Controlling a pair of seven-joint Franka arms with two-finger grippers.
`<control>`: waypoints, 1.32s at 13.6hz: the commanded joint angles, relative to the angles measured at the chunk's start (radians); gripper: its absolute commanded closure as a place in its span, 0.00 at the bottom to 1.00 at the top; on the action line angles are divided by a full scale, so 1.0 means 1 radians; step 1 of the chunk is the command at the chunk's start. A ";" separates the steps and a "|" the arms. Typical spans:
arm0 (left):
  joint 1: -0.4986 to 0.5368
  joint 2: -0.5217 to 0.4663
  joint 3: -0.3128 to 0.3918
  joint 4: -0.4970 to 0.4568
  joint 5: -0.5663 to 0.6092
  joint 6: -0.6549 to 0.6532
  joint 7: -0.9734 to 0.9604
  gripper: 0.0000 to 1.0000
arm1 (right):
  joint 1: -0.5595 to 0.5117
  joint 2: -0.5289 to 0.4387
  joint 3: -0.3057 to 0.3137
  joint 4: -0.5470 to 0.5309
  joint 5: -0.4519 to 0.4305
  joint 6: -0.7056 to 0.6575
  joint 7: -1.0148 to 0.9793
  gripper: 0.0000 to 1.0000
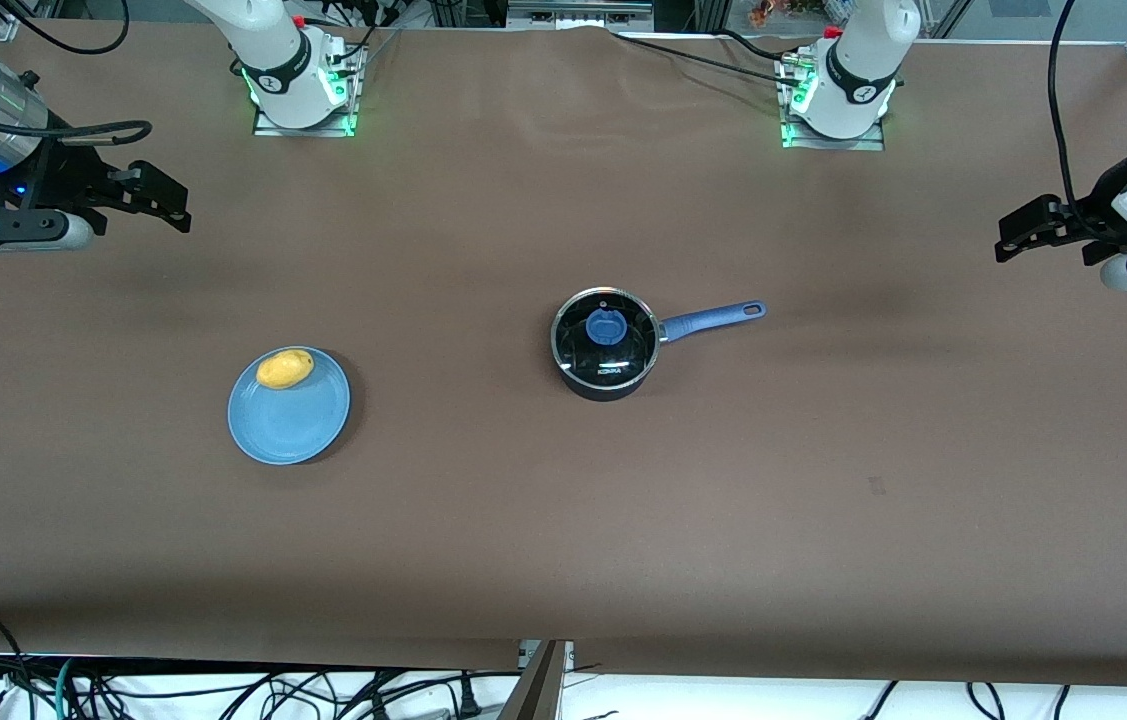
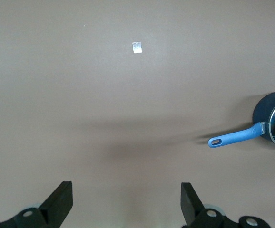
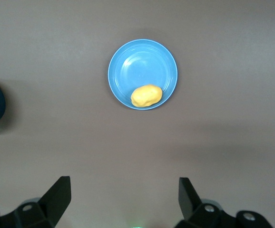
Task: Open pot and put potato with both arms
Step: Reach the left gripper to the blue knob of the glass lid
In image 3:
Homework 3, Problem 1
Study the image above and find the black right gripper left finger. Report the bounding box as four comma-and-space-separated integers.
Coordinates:
0, 176, 71, 228

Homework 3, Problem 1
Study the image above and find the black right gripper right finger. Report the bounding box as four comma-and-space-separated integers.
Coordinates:
173, 177, 274, 228

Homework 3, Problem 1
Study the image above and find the yellow potato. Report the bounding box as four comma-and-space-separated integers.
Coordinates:
130, 84, 163, 108

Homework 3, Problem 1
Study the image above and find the round blue plate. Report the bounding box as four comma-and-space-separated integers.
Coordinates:
108, 39, 178, 111

